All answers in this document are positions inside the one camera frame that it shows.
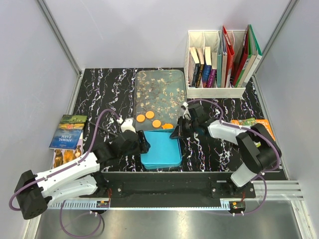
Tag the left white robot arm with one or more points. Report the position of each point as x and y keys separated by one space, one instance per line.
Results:
x=77 y=178

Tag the book under Animal Farm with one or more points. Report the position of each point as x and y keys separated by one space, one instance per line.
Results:
x=62 y=156

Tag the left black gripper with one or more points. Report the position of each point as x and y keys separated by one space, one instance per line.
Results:
x=145 y=145

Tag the purple paperback book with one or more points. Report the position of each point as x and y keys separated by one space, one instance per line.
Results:
x=213 y=70

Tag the green folder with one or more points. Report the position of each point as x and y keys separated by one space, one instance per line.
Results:
x=247 y=59

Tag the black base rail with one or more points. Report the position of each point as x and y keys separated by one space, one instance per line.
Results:
x=169 y=189

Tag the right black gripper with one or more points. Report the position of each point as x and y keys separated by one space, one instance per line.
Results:
x=178 y=133

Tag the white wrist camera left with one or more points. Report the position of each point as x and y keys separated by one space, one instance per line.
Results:
x=127 y=124

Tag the red folder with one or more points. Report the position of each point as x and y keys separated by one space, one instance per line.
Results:
x=230 y=57

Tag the blue paperback book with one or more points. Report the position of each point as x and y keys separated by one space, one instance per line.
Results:
x=207 y=65

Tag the white book organizer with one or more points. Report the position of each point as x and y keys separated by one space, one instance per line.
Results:
x=201 y=39

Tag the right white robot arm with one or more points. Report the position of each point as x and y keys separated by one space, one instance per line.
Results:
x=259 y=151

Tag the orange fish cookie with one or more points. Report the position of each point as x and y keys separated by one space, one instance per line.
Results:
x=167 y=126

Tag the floral glass tray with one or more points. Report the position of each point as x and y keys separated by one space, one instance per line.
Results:
x=162 y=92

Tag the teal folder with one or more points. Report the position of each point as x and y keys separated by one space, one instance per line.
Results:
x=219 y=60

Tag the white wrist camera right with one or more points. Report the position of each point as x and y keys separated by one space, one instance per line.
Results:
x=186 y=115

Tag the orange round cookie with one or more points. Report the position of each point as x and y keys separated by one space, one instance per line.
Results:
x=156 y=123
x=150 y=114
x=140 y=118

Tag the teal tin lid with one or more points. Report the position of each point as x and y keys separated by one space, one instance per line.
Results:
x=162 y=147

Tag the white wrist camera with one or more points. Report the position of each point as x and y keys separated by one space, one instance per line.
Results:
x=186 y=115
x=127 y=124

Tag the orange treehouse book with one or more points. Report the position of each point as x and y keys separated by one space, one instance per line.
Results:
x=253 y=121

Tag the teal cookie tin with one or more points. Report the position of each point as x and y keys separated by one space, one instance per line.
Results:
x=160 y=164

